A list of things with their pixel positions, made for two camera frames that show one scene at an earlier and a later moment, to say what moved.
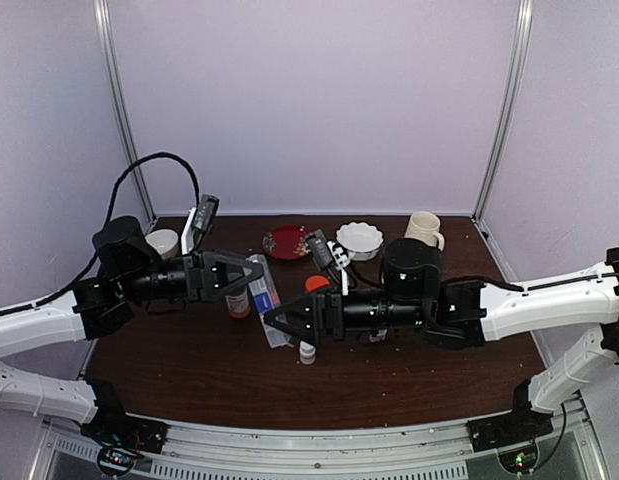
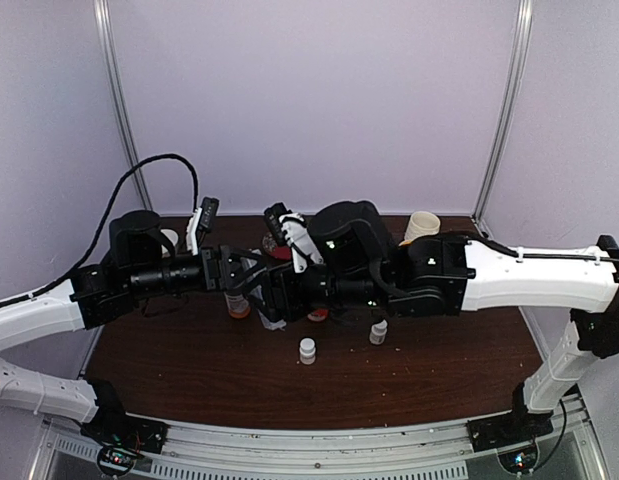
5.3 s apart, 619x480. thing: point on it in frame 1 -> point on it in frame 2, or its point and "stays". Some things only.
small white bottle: (307, 353) stays
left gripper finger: (225, 257) -> (253, 258)
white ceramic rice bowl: (164, 242) stays
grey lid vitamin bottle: (238, 302) stays
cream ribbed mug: (425, 227) stays
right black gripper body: (335, 323) -> (280, 290)
